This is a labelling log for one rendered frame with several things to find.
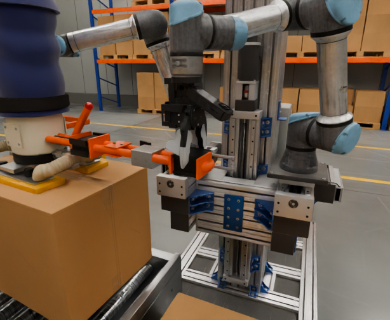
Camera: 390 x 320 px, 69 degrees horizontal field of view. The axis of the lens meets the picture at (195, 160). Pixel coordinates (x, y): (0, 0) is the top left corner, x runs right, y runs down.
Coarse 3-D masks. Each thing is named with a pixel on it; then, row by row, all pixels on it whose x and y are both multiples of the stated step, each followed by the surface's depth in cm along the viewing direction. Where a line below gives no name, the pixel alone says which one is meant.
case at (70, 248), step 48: (0, 192) 84; (48, 192) 84; (96, 192) 85; (144, 192) 106; (0, 240) 89; (48, 240) 76; (96, 240) 87; (144, 240) 111; (0, 288) 100; (48, 288) 84; (96, 288) 91
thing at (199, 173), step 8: (192, 152) 70; (200, 152) 71; (208, 152) 71; (168, 160) 69; (176, 160) 70; (192, 160) 67; (200, 160) 66; (176, 168) 70; (184, 168) 69; (192, 168) 68; (200, 168) 67; (192, 176) 68; (200, 176) 67
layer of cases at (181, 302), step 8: (176, 296) 117; (184, 296) 117; (176, 304) 113; (184, 304) 113; (192, 304) 113; (200, 304) 113; (208, 304) 113; (168, 312) 109; (176, 312) 109; (184, 312) 109; (192, 312) 109; (200, 312) 109; (208, 312) 109; (216, 312) 109; (224, 312) 109; (232, 312) 109
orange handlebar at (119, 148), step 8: (72, 120) 125; (88, 120) 120; (48, 136) 92; (64, 136) 94; (64, 144) 88; (96, 144) 83; (104, 144) 86; (112, 144) 81; (120, 144) 81; (128, 144) 82; (104, 152) 81; (112, 152) 79; (120, 152) 78; (128, 152) 77; (168, 152) 76; (152, 160) 73; (160, 160) 72; (208, 160) 70; (208, 168) 68
